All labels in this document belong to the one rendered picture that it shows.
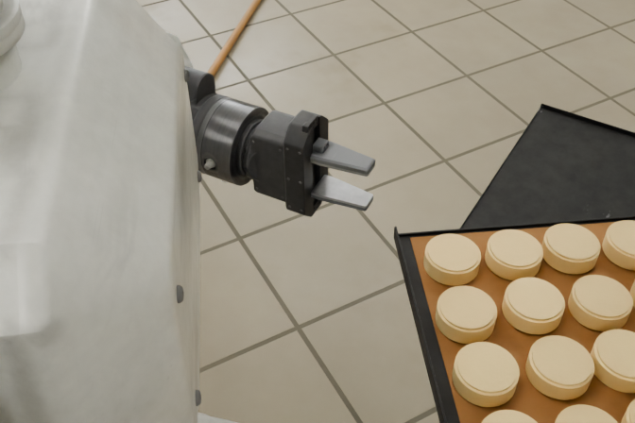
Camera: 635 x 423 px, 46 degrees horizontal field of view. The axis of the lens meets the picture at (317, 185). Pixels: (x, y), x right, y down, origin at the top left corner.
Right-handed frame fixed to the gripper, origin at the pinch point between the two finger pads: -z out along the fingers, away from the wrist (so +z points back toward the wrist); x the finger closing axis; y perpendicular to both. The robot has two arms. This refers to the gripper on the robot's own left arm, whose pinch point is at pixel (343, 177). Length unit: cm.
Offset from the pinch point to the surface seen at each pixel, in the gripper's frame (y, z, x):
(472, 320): -12.5, -17.7, 1.1
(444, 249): -6.0, -12.9, 1.1
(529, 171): 103, -5, -76
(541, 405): -16.4, -24.8, -0.9
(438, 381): -17.9, -17.0, -1.0
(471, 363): -16.6, -18.9, 1.1
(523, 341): -11.1, -21.9, -0.9
